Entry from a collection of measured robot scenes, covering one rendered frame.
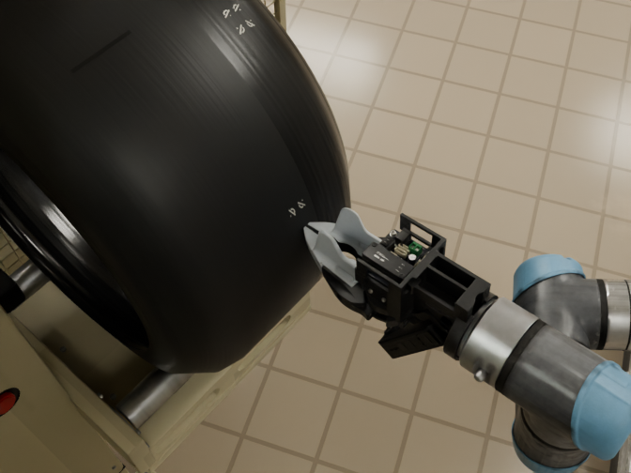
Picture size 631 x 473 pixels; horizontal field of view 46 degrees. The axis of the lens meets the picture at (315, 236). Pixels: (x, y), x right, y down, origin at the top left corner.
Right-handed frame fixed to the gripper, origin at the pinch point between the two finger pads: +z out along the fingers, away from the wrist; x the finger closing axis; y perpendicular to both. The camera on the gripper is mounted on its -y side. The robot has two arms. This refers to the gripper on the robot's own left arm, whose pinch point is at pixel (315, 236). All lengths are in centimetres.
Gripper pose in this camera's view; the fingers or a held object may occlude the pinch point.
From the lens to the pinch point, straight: 79.4
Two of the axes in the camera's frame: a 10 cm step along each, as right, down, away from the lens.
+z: -7.5, -4.9, 4.4
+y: -0.7, -6.0, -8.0
